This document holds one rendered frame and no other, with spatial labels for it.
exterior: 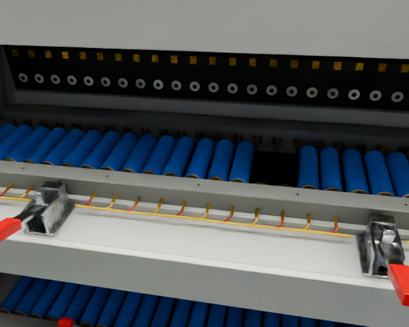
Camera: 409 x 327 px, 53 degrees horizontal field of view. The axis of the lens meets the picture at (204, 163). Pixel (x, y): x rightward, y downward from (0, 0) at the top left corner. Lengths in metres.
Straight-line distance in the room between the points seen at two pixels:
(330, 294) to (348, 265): 0.03
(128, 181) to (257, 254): 0.13
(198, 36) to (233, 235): 0.16
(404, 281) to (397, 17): 0.15
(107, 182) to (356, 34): 0.23
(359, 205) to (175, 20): 0.19
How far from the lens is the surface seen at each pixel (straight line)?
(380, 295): 0.32
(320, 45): 0.28
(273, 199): 0.33
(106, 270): 0.35
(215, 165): 0.38
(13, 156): 0.44
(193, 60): 0.43
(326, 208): 0.34
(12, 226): 0.32
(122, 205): 0.37
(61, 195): 0.37
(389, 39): 0.28
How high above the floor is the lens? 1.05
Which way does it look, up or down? 16 degrees down
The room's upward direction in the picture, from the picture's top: 2 degrees clockwise
